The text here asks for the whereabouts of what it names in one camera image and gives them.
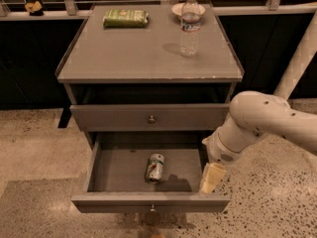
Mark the clear plastic water bottle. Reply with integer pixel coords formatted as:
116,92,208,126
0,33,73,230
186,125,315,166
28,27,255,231
180,0,201,57

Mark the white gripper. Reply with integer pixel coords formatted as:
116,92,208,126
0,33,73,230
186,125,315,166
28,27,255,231
199,128,242,194

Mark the white ceramic bowl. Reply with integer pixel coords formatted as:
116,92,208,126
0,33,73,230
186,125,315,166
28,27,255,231
171,3,205,19

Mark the brass top drawer knob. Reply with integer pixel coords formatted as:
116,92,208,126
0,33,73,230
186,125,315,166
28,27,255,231
148,115,157,124

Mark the grey three-drawer cabinet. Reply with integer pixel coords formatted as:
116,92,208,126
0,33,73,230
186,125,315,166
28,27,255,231
54,3,246,215

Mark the closed grey top drawer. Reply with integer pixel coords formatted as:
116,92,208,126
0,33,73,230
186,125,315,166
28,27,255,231
70,104,229,132

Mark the brass middle drawer knob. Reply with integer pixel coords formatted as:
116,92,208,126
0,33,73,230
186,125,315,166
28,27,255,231
150,205,157,213

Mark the open grey middle drawer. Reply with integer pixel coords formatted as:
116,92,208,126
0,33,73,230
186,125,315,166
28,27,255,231
72,132,230,213

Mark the green snack bag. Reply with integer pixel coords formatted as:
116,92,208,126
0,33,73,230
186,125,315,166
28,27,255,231
103,9,149,28

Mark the brass drawer knob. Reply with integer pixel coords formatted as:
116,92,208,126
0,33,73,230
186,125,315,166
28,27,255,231
148,115,157,124
150,205,157,213

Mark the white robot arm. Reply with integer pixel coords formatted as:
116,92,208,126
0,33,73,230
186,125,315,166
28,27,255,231
199,13,317,195

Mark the small yellow black object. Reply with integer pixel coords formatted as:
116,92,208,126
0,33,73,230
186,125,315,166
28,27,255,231
25,1,44,16

